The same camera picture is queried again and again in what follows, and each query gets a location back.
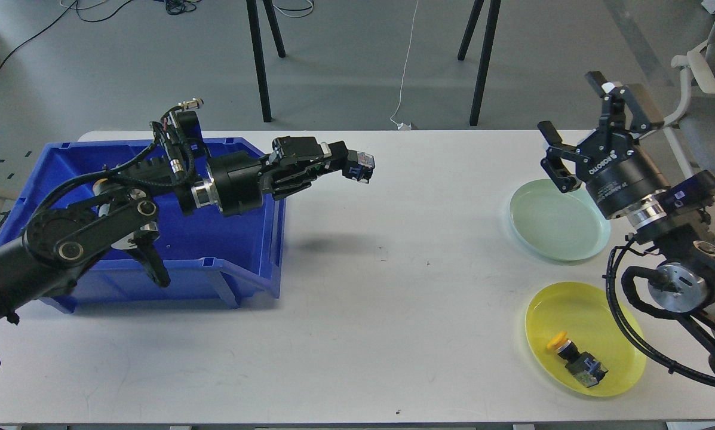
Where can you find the black tripod right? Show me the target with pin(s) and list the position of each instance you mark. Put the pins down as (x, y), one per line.
(485, 54)

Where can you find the black tripod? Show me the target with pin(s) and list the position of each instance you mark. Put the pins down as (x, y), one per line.
(485, 54)
(258, 54)

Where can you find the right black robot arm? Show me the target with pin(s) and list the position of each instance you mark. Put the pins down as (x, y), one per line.
(667, 267)

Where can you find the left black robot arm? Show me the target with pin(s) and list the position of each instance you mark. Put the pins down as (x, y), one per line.
(85, 217)

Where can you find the light green plate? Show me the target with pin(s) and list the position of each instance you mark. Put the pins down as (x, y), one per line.
(564, 227)

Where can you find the black tripod left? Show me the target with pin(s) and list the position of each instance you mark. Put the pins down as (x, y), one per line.
(258, 54)

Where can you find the blue plastic bin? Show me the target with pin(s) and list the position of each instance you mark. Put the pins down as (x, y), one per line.
(207, 255)

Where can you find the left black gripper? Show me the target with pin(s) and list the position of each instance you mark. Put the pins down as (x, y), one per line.
(235, 183)

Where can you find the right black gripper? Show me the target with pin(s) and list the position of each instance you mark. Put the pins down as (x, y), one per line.
(616, 171)

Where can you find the white grey chair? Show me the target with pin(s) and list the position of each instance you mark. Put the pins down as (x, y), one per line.
(690, 129)

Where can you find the green push button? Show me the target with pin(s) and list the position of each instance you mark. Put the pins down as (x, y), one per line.
(359, 166)

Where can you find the yellow plate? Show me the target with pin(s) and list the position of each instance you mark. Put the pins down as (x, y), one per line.
(582, 311)

